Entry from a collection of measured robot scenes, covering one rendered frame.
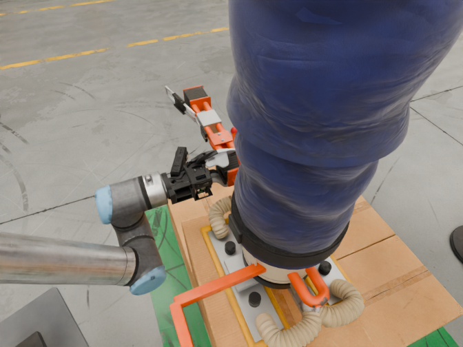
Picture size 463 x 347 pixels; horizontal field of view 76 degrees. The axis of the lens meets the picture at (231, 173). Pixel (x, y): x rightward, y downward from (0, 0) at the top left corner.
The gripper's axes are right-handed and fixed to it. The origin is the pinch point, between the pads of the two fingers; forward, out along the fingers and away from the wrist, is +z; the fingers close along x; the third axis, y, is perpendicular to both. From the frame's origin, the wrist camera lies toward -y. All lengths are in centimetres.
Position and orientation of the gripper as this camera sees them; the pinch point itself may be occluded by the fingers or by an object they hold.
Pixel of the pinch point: (231, 159)
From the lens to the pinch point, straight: 84.4
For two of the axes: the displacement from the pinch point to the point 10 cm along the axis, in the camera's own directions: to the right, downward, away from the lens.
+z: 9.2, -2.9, 2.7
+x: 0.0, -6.7, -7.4
